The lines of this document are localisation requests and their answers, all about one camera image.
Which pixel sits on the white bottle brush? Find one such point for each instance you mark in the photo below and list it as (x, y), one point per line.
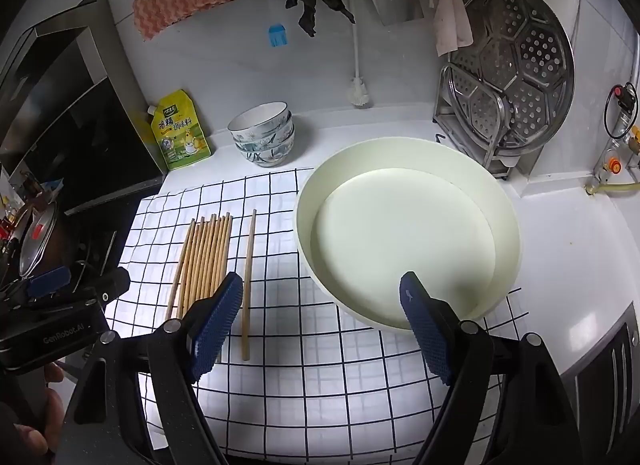
(359, 92)

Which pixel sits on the black gas cooktop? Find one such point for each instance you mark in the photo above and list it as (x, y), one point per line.
(100, 240)

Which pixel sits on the metal dish rack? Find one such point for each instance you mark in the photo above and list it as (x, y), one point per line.
(492, 159)

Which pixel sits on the white black checked cloth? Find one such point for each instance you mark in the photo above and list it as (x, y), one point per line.
(325, 370)

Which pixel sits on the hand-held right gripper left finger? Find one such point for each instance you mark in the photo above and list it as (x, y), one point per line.
(217, 325)

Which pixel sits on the dark cabinet front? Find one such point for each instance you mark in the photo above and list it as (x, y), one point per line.
(610, 385)

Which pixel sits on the row of wooden chopsticks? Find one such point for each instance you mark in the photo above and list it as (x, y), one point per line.
(200, 265)

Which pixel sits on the blue silicone brush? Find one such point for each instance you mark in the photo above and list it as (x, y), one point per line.
(277, 36)

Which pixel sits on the beige rag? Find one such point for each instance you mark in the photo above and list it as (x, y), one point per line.
(447, 15)

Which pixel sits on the single bamboo chopstick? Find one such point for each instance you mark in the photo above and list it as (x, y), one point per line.
(248, 285)

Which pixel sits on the person's left hand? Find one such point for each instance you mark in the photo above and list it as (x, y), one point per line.
(52, 395)

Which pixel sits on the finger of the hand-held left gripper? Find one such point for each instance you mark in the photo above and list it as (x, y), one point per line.
(47, 279)
(107, 287)

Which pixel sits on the black range hood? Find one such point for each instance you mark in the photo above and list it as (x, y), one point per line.
(75, 145)

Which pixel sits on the metal gas pipe with valves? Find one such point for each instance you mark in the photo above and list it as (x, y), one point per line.
(612, 165)

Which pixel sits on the cream oval plate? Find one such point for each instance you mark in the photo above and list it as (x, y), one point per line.
(400, 225)

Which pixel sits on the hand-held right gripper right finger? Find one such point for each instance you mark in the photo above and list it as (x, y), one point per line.
(425, 330)

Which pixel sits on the glass pot lid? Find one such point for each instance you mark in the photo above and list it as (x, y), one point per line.
(37, 240)

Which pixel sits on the floral ceramic bowl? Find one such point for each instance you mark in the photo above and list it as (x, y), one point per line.
(265, 157)
(260, 117)
(281, 138)

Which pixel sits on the yellow green seasoning box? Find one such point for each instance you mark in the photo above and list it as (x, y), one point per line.
(180, 140)

